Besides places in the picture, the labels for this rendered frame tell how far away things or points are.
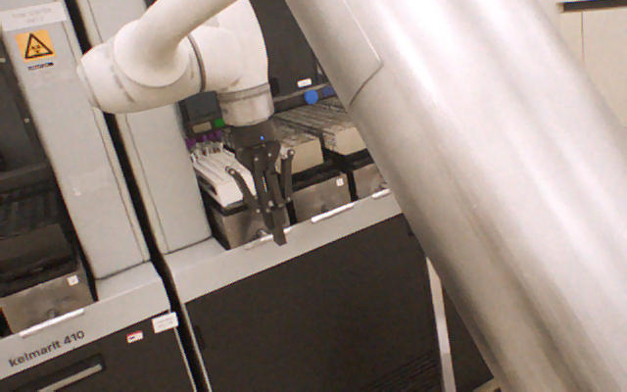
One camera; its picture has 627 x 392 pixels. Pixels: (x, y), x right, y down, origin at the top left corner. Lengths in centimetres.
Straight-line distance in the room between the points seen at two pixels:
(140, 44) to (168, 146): 40
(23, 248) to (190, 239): 31
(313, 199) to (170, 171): 30
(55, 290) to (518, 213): 95
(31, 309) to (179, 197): 33
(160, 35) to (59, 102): 40
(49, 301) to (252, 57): 56
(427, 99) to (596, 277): 9
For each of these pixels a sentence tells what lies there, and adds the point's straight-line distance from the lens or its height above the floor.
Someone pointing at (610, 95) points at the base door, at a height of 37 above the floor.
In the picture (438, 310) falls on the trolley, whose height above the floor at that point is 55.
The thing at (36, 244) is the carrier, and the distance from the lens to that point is 113.
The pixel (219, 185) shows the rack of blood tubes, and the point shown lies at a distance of 111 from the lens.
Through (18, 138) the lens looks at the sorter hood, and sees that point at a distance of 109.
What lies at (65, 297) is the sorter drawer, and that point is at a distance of 109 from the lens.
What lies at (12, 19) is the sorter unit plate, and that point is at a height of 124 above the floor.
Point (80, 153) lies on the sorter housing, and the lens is 110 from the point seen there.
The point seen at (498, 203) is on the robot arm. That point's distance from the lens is 21.
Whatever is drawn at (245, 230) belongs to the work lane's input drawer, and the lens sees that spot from 111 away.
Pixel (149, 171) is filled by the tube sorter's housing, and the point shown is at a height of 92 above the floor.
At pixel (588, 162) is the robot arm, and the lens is 22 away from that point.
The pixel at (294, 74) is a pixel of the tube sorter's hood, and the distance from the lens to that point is 118.
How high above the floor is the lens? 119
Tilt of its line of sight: 19 degrees down
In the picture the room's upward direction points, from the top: 12 degrees counter-clockwise
